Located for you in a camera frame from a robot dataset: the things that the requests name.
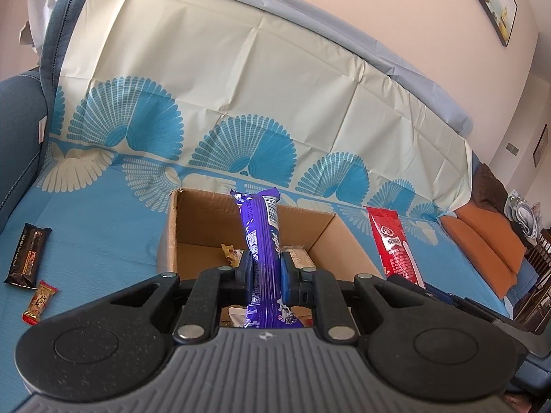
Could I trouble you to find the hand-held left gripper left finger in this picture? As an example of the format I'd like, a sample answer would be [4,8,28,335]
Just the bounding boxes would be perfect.
[103,252,258,345]

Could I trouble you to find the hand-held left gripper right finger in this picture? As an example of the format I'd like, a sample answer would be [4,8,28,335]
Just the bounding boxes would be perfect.
[280,252,429,346]

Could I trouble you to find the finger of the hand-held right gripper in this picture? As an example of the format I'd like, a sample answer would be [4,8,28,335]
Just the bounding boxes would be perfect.
[424,282,459,309]

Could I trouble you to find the yellow cartoon candy packet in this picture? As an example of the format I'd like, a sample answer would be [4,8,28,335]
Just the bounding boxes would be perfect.
[221,244,244,268]

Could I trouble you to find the purple chocolate bar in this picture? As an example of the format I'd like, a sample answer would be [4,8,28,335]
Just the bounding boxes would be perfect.
[230,188,298,330]

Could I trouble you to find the cardboard box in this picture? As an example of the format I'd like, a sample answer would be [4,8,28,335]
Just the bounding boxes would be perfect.
[157,188,384,328]

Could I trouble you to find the red and white snack packet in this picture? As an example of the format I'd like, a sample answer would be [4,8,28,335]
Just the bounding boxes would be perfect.
[366,205,425,287]

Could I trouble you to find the beige snack packet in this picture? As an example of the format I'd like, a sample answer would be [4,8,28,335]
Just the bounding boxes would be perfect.
[282,246,313,268]

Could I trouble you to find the orange cushion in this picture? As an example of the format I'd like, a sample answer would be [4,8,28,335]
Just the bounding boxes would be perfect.
[456,205,528,274]
[438,214,518,300]

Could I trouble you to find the wooden chair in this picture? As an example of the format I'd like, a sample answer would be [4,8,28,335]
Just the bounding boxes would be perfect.
[514,229,551,333]

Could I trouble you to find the grey white bundle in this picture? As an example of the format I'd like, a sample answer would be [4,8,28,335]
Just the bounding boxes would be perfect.
[503,188,544,242]

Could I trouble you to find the brown cloth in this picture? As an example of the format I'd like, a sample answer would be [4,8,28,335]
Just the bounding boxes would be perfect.
[471,162,511,214]

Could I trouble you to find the blue fan-print cloth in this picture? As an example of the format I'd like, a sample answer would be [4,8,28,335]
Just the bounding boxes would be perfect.
[0,0,515,396]

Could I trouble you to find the small framed picture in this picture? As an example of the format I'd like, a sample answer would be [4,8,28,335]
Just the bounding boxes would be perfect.
[533,124,550,168]

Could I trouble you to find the small red gold candy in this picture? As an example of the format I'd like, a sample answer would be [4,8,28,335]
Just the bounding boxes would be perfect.
[22,280,59,326]

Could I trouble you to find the dark brown chocolate bar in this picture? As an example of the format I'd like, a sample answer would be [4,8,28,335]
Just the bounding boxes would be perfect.
[3,223,53,289]

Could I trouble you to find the blue sofa cushion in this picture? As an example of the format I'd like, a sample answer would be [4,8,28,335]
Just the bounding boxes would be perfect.
[0,0,87,226]

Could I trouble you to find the large framed picture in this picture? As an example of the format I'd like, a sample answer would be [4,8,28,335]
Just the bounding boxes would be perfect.
[455,0,520,48]

